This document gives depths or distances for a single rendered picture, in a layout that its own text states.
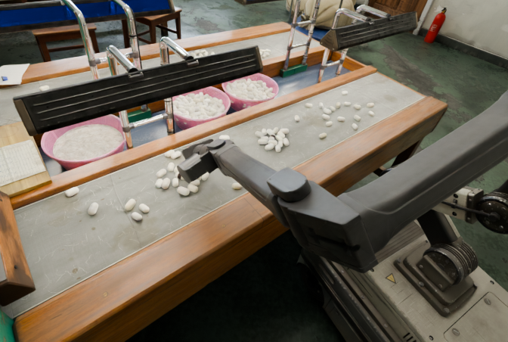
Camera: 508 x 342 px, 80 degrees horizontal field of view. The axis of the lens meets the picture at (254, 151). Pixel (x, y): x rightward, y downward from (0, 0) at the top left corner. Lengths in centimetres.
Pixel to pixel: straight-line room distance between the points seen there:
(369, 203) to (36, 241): 82
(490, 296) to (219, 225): 102
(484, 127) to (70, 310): 80
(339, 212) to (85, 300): 61
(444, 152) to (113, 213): 81
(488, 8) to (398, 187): 505
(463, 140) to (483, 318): 100
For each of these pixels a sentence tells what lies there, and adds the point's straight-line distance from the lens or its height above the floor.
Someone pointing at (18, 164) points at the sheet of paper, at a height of 78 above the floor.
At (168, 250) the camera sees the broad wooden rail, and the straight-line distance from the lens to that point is 82.
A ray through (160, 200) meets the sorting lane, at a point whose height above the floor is 74.
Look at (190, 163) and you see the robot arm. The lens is 79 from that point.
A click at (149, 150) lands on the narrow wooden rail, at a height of 76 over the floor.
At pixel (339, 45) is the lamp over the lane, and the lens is 123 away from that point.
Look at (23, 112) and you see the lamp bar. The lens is 75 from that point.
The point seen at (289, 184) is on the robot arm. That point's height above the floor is 118.
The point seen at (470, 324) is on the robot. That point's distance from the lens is 135.
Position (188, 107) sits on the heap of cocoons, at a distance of 131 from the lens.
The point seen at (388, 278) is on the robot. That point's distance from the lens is 127.
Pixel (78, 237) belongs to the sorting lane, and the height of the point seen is 74.
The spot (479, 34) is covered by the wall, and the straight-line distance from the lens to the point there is 543.
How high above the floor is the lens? 147
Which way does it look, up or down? 41 degrees down
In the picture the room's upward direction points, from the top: 9 degrees clockwise
